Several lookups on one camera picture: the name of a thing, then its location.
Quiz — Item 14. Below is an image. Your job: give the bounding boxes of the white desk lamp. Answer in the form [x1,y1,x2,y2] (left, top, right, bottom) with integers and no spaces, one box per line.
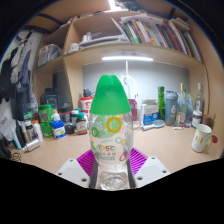
[101,54,155,88]

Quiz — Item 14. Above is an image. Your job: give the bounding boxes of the white bottle with orange cap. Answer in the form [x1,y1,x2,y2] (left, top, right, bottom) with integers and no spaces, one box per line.
[32,119,45,144]

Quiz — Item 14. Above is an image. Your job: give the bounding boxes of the jar with white lid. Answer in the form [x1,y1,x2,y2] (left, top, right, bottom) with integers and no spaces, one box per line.
[191,109,204,129]

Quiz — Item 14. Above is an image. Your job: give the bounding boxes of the clear bottle with green cap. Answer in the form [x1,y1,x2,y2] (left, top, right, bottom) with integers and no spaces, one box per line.
[88,74,135,191]

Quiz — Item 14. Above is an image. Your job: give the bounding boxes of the light blue hairbrush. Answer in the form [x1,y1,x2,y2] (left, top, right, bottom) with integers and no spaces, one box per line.
[141,119,166,132]

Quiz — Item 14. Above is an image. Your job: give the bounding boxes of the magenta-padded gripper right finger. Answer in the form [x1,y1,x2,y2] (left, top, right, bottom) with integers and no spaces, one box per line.
[126,147,172,190]

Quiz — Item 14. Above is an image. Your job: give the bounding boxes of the red and white canister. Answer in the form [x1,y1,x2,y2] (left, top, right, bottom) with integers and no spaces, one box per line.
[79,96,95,117]

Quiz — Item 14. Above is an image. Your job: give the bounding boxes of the green canister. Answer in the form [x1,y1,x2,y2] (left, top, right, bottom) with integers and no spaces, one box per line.
[37,104,55,139]

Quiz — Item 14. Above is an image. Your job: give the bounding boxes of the clear glass bottle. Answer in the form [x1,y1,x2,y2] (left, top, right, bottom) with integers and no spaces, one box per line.
[194,82,206,114]

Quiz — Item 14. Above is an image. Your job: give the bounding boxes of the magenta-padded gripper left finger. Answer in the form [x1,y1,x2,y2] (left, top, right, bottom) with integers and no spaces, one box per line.
[55,148,99,190]

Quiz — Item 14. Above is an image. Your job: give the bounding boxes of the green glass bottle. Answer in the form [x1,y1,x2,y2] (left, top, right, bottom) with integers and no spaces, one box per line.
[157,86,166,121]

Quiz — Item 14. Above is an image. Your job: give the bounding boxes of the blue and white bottle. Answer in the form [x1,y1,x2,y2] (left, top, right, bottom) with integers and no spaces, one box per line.
[50,111,67,140]

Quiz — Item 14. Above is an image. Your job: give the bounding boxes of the hanging clothes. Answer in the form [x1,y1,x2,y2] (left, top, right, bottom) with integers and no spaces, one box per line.
[0,29,40,122]

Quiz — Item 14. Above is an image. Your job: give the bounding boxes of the wooden shelf unit with books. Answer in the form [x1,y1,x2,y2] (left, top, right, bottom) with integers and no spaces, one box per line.
[31,6,211,111]

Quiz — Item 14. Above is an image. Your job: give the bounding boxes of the white mug with green handle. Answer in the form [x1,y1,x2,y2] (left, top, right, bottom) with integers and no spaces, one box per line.
[191,123,219,154]

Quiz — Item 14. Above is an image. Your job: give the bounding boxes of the dark supplement jar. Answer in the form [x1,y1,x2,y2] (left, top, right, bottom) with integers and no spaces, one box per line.
[75,112,89,136]

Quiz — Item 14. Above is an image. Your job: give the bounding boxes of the blue and white box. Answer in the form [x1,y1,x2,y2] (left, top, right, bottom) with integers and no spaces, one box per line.
[139,98,160,127]

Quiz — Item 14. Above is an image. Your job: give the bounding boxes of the pink pen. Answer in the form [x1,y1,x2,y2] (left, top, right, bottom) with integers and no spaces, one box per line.
[172,124,192,130]

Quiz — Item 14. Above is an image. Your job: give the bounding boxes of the brown cup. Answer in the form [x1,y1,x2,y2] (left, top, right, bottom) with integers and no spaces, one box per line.
[201,113,217,130]

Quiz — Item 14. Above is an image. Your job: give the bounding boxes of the black device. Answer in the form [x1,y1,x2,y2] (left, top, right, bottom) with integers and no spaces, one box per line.
[39,87,72,112]

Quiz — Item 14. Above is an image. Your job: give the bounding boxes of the silver tube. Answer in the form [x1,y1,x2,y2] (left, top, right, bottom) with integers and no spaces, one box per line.
[21,138,41,154]

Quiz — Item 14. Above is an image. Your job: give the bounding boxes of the clear bottle with yellow cap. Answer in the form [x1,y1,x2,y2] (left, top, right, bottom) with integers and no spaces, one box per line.
[179,83,188,125]

